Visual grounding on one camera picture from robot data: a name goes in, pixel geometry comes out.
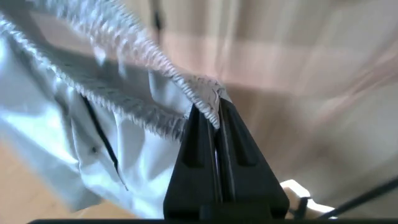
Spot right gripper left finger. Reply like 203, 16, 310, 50
163, 104, 223, 218

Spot pale grey shorts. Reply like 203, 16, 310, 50
0, 0, 233, 220

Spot black clothes rack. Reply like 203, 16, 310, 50
150, 0, 398, 220

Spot beige curtain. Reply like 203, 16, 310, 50
118, 0, 398, 208

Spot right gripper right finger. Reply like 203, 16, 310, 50
216, 98, 290, 218

